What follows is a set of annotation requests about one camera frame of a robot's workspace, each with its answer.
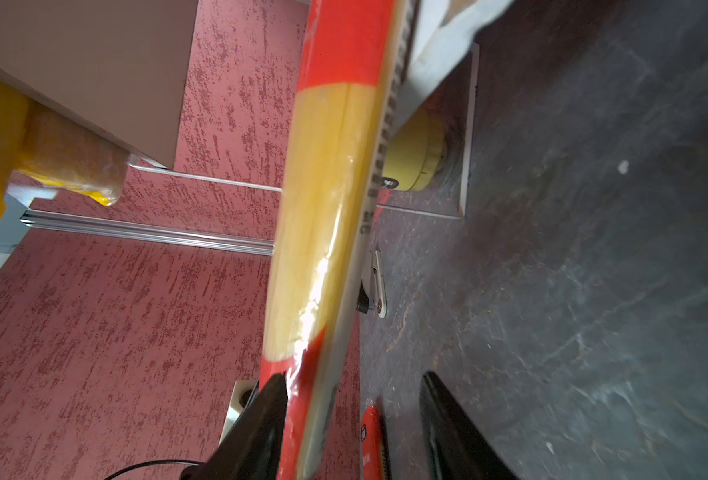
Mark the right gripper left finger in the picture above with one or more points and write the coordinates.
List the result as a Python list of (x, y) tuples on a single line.
[(252, 448)]

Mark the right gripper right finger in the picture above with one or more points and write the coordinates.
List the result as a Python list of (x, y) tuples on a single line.
[(455, 447)]

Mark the white two-tier shelf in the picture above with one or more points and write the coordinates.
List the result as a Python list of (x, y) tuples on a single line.
[(200, 93)]

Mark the black white stapler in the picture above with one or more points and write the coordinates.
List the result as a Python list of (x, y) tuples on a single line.
[(372, 295)]

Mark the yellow pen cup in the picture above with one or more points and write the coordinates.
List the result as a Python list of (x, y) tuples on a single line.
[(416, 154)]

